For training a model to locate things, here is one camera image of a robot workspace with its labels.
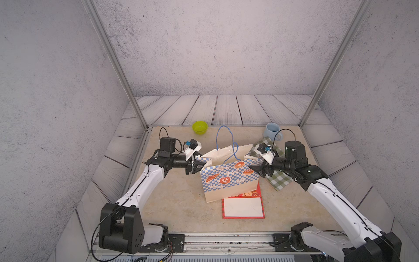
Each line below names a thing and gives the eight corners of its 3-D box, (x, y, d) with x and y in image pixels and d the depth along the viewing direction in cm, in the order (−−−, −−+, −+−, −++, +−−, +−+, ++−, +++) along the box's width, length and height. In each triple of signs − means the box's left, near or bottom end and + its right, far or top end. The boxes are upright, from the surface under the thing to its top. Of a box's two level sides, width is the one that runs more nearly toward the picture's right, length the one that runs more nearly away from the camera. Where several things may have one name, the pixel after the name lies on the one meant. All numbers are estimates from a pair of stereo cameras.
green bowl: (192, 135, 119) (191, 130, 115) (193, 124, 127) (193, 119, 123) (208, 135, 119) (207, 129, 115) (208, 124, 126) (208, 119, 123)
